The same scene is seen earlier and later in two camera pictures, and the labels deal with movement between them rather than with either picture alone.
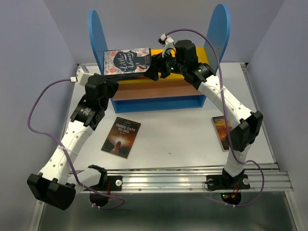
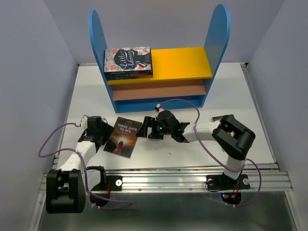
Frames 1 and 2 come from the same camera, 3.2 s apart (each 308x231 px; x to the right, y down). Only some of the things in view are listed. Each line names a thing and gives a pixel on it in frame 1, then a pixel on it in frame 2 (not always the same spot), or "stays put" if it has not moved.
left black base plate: x=113 y=183 stays put
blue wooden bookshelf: x=136 y=94 stays put
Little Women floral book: x=126 y=61 stays put
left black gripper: x=113 y=83 -> x=108 y=130
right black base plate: x=230 y=186 stays put
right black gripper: x=156 y=66 -> x=148 y=121
